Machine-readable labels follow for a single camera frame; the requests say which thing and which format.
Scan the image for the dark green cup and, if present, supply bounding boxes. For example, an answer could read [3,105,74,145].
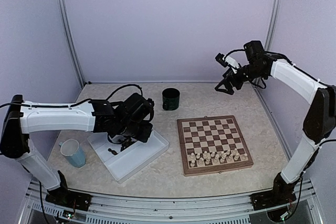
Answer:
[162,88,180,111]

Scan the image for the wooden chess board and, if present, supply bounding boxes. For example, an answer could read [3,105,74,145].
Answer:
[177,115,254,176]

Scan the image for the light blue pitcher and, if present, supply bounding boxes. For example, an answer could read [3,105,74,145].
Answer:
[59,139,86,168]

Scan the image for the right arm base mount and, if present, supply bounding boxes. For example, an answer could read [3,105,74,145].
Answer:
[250,190,297,211]

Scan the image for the right aluminium frame post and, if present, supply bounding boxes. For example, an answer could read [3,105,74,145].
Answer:
[264,0,281,51]

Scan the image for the white plastic tray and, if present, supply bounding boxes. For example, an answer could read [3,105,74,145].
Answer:
[88,130,169,184]

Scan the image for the aluminium frame post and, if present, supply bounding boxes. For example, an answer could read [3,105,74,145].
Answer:
[57,0,86,88]
[264,0,281,51]

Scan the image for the left aluminium frame post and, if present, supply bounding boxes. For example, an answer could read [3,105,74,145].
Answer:
[57,0,86,88]

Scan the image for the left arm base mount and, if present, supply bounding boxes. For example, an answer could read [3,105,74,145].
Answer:
[45,188,92,211]

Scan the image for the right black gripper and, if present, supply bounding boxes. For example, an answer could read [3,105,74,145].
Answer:
[214,62,265,95]

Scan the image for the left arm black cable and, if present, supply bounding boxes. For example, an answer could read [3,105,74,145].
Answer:
[107,83,144,101]

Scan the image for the dark chess pieces pile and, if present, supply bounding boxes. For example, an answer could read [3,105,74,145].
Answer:
[107,140,135,155]

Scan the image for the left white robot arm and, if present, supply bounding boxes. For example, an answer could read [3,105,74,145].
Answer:
[1,93,154,206]

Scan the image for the white chess piece tall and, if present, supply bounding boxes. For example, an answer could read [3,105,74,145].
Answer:
[213,154,219,164]

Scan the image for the aluminium front rail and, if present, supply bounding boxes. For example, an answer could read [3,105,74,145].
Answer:
[15,180,325,223]

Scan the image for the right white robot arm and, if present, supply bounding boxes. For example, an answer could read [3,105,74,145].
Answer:
[215,40,335,205]

